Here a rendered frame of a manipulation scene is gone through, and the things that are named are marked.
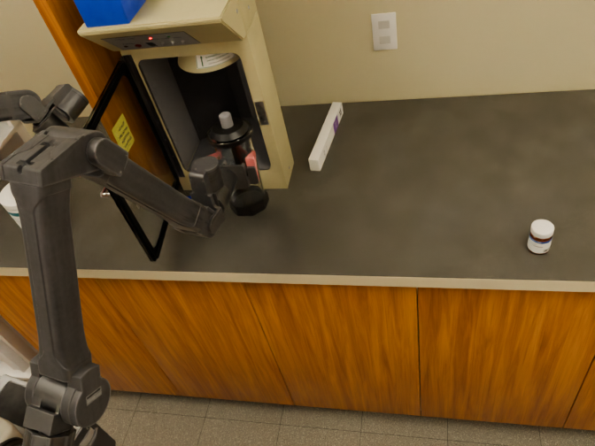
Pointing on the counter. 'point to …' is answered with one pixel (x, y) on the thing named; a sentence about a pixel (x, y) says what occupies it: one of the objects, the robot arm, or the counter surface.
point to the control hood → (176, 22)
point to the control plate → (151, 40)
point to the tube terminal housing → (252, 49)
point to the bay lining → (195, 100)
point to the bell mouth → (192, 64)
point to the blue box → (108, 11)
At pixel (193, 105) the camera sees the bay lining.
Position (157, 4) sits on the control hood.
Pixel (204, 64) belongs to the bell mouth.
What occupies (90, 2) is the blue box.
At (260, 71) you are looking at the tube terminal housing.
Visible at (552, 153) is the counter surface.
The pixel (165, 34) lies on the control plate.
